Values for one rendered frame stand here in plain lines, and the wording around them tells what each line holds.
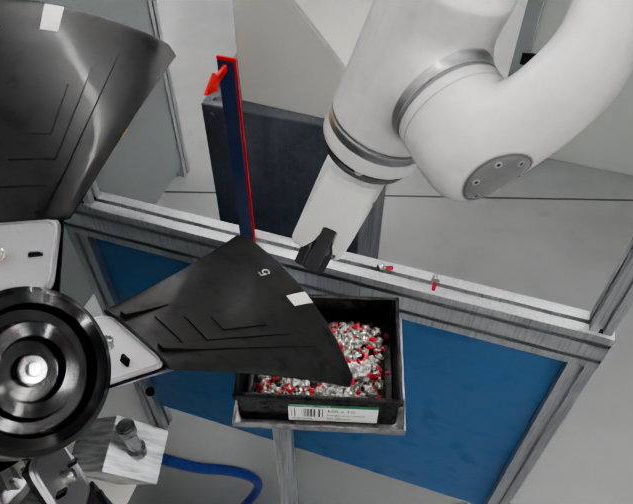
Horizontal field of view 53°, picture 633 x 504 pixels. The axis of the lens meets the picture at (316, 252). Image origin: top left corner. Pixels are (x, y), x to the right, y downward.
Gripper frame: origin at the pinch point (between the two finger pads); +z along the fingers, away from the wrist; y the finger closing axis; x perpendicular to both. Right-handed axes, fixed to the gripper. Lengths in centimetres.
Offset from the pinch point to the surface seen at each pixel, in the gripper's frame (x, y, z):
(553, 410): 49, -21, 37
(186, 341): -7.5, 12.8, 4.0
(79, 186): -20.3, 9.1, -6.1
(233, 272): -7.2, -0.4, 10.0
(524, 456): 54, -21, 56
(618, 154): 90, -165, 80
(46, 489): -11.0, 29.5, 1.1
